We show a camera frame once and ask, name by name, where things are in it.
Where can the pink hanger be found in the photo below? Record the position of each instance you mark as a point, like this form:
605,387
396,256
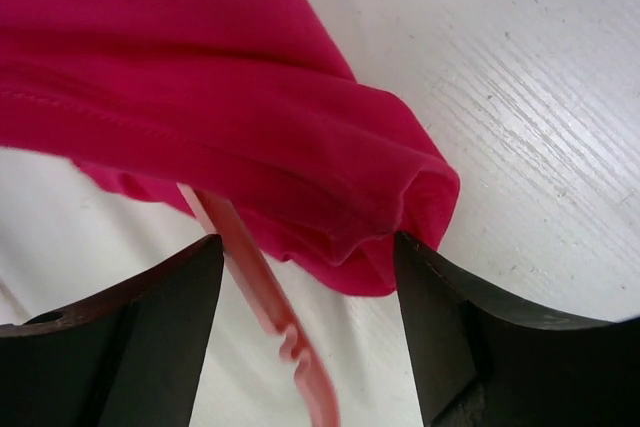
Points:
260,288

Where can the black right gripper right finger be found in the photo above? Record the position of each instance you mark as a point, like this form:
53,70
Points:
483,356

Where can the red t shirt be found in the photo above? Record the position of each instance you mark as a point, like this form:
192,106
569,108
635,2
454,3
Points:
250,100

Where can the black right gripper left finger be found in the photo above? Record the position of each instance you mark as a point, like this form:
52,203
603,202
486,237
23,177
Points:
130,355

